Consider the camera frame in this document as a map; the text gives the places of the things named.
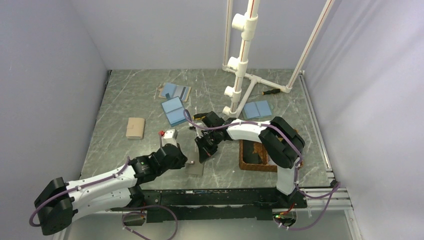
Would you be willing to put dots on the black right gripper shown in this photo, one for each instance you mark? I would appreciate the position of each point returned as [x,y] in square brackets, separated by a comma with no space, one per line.
[205,151]

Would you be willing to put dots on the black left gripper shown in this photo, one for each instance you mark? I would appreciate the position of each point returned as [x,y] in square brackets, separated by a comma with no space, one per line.
[181,160]

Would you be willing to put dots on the grey leather card holder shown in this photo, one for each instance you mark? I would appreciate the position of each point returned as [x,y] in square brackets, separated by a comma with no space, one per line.
[194,168]

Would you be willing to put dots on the blue card holder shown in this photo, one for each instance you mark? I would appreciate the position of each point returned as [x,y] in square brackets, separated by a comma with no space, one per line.
[256,110]
[174,111]

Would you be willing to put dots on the tan card holder with cards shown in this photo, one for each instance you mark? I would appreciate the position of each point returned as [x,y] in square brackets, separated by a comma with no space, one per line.
[174,90]

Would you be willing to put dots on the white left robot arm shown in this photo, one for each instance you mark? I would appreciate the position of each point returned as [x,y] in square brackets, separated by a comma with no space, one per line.
[61,203]

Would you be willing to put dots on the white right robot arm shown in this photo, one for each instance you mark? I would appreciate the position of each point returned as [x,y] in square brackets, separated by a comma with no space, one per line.
[263,131]

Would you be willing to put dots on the beige closed card holder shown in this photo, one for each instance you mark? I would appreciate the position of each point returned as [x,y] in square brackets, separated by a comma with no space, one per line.
[135,128]

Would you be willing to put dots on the blue card holder on green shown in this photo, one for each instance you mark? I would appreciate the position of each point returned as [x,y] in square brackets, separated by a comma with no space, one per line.
[256,110]

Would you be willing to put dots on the black yellow screwdriver near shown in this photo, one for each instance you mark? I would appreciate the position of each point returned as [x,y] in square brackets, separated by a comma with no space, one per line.
[199,116]

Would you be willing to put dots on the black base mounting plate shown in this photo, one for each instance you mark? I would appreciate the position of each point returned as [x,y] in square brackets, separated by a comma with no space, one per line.
[213,204]

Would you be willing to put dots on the brown woven basket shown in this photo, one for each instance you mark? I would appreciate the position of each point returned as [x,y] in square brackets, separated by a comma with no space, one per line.
[272,153]

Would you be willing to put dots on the black orange screwdriver far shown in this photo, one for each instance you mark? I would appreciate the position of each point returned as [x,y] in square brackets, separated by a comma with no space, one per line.
[267,92]

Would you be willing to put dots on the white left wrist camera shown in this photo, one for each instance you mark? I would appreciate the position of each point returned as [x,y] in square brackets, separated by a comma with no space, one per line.
[168,137]

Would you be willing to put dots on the white PVC pipe frame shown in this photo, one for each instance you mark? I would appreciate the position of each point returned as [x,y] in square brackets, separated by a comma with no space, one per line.
[244,83]

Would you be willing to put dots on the right side aluminium rail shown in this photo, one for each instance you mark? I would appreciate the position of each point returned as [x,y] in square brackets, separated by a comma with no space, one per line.
[323,150]

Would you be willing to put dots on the aluminium extrusion rail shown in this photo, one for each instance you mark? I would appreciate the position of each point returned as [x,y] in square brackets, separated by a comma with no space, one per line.
[319,201]

